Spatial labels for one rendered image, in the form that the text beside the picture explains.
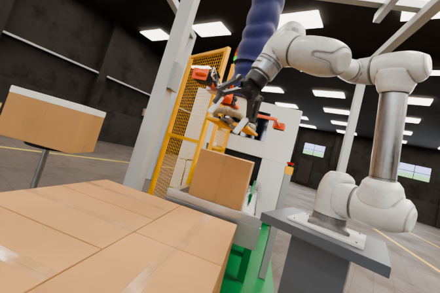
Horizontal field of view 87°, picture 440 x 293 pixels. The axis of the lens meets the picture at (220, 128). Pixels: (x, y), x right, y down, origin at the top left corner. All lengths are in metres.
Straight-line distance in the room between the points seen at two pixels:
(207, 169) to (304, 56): 1.20
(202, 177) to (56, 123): 1.25
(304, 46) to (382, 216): 0.76
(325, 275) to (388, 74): 0.90
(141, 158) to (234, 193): 1.26
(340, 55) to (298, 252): 0.90
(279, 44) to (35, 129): 2.01
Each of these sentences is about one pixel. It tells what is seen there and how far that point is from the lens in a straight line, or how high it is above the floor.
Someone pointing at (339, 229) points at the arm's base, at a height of 0.78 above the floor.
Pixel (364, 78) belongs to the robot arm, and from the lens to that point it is 1.26.
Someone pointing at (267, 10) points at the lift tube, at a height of 1.96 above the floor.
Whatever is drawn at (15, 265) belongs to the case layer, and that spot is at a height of 0.54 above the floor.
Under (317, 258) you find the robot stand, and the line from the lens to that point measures 1.26.
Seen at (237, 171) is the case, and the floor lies 0.86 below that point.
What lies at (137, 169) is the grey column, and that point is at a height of 0.53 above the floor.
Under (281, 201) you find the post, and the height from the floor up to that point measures 0.69.
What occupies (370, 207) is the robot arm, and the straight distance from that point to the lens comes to 1.19.
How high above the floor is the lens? 0.98
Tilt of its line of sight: 5 degrees up
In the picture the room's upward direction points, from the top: 16 degrees clockwise
